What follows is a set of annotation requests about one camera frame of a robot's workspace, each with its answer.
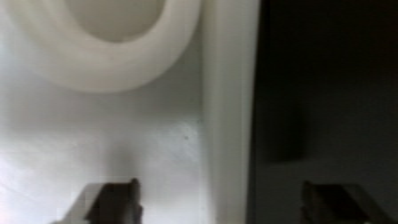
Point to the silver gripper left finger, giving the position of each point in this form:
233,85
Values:
114,208

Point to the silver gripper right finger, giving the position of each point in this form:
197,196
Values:
338,204

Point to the white square tabletop tray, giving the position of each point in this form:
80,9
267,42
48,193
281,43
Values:
126,75

